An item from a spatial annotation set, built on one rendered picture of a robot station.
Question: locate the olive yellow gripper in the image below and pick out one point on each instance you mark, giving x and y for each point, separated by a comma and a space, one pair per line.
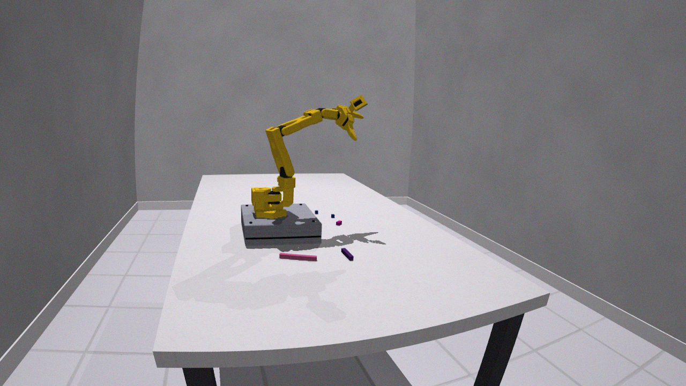
347, 115

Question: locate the pink flat bar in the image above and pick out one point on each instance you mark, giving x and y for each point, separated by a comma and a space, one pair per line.
297, 256

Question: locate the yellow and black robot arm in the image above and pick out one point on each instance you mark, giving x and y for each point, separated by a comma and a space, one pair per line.
266, 199

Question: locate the dark purple rod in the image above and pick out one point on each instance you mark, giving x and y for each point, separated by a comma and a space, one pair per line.
347, 254

